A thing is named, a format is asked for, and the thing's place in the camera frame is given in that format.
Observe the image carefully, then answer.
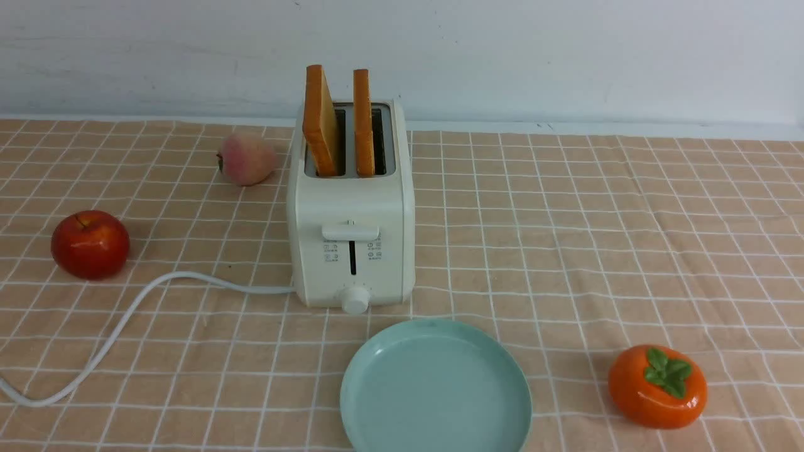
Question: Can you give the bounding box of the toast slice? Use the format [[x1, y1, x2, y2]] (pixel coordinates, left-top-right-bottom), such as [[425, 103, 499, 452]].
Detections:
[[353, 68, 376, 178], [303, 64, 342, 177]]

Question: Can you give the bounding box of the white two-slot toaster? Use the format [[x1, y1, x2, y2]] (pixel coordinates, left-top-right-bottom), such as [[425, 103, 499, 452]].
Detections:
[[285, 99, 416, 314]]

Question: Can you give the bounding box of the light blue round plate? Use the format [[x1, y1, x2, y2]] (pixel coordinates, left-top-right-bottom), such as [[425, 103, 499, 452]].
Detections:
[[339, 318, 533, 451]]

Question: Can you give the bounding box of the pink peach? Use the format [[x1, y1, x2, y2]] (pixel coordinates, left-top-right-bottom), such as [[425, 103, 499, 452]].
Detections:
[[216, 132, 279, 186]]

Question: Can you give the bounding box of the orange checkered tablecloth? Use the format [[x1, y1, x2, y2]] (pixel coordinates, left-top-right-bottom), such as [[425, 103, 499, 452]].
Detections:
[[1, 119, 803, 451]]

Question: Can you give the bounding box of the orange persimmon with green leaves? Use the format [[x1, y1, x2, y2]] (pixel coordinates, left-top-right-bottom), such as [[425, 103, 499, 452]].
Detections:
[[608, 344, 709, 429]]

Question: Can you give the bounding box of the red apple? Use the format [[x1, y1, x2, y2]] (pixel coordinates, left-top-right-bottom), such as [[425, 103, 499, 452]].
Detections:
[[50, 210, 130, 281]]

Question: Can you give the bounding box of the white toaster power cord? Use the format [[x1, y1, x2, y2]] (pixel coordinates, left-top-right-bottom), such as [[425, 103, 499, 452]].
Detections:
[[0, 271, 295, 408]]

